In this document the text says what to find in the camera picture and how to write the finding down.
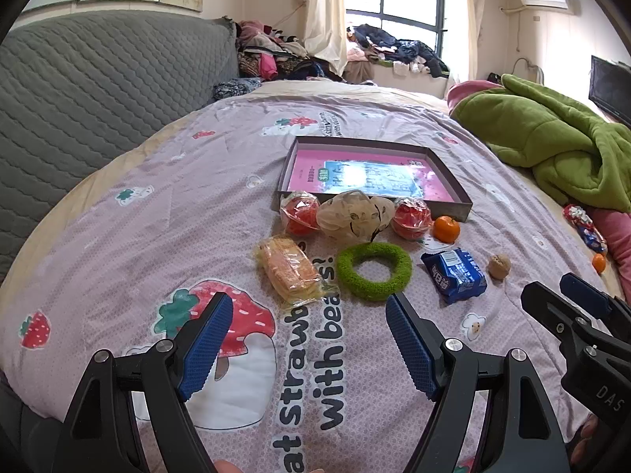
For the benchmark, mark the pink blanket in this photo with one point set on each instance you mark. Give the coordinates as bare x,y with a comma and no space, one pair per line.
616,231

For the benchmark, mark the white air conditioner pipe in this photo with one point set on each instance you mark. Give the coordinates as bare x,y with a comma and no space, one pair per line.
515,15

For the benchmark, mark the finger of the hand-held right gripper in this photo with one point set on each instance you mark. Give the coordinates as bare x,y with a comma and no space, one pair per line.
584,293
552,308

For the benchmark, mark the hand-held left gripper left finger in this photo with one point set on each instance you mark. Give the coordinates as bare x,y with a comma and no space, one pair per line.
207,345

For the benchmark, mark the blue biscuit packet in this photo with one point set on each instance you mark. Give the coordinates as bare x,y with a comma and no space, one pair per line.
453,276

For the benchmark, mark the pile of mixed clothes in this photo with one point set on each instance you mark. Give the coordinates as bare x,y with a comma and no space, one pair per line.
276,54

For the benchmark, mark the pink strawberry printed bedsheet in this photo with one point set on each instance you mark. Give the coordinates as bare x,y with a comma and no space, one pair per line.
148,236

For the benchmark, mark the green quilt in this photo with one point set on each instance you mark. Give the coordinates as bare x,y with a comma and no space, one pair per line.
552,133

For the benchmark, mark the brown walnut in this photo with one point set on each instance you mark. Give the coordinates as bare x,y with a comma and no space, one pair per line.
499,267

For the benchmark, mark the red white blue candy packet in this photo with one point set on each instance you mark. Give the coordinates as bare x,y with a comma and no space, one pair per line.
584,226

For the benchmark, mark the orange mandarin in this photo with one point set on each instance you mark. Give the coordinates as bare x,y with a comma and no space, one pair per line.
599,263
446,229

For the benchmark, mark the dark floral cloth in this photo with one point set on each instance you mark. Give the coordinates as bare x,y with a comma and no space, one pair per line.
236,88

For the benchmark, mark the cream curtain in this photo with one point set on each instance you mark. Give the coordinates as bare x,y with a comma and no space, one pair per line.
325,10
473,19

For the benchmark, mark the grey quilted headboard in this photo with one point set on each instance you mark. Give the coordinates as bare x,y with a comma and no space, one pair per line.
98,88

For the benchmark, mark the pink pillow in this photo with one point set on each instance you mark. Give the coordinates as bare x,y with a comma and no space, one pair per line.
466,92

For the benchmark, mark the red snack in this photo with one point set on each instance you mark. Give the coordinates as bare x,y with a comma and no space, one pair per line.
411,218
298,213

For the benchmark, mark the orange wafer packet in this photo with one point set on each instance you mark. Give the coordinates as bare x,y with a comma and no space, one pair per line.
288,268

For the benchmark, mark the dark cardboard box tray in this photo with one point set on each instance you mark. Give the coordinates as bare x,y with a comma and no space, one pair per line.
443,197

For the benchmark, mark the pile of dark clothes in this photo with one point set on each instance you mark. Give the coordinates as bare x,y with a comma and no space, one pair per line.
394,44

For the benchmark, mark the black television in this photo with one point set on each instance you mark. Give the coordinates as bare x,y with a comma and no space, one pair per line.
609,88

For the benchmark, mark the pink and blue book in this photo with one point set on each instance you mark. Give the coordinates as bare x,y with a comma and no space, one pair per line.
369,177

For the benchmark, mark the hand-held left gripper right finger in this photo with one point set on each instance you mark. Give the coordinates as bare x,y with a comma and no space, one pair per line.
409,350

